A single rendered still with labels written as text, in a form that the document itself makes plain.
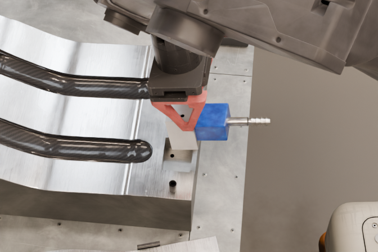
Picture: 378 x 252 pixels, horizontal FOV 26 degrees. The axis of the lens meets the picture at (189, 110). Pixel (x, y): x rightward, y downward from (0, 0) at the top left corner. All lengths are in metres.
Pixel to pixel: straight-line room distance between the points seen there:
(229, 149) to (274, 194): 0.90
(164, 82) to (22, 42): 0.33
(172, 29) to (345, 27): 0.10
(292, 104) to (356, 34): 1.83
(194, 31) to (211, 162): 0.74
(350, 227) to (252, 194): 0.41
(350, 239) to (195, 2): 1.34
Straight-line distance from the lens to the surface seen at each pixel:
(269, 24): 0.45
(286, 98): 2.29
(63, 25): 1.40
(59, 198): 1.13
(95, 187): 1.10
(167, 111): 1.00
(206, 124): 1.05
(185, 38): 0.49
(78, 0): 1.43
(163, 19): 0.50
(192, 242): 1.09
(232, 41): 1.34
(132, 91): 1.19
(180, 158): 1.15
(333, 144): 2.23
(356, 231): 1.78
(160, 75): 0.98
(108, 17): 0.87
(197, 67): 0.98
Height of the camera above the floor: 1.83
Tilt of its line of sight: 54 degrees down
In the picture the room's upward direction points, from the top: straight up
